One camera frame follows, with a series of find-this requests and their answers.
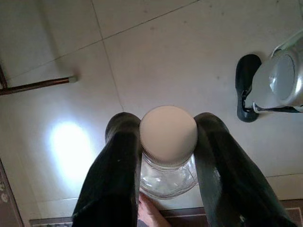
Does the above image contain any black robot left foot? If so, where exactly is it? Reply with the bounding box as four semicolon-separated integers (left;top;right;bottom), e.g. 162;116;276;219
236;54;262;123

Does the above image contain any silver robot left leg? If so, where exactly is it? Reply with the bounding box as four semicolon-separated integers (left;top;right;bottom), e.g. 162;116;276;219
241;29;303;114

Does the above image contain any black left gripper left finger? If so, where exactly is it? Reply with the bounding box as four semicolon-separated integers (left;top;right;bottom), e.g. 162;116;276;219
72;112;143;227

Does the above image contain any brown floral patterned mat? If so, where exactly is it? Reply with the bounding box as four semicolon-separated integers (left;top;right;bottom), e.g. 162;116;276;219
0;158;24;227

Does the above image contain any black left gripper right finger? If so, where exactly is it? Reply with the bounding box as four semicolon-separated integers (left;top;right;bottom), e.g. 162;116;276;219
193;112;298;227

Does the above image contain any clear glass jar cream lid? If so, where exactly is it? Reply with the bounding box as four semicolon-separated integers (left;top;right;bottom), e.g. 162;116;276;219
139;105;199;201

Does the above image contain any barefoot person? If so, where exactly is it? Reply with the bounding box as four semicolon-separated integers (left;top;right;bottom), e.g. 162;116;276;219
138;192;172;227

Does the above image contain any metal frame chair grey seat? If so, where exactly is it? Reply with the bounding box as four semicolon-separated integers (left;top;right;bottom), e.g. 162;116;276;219
0;59;78;96

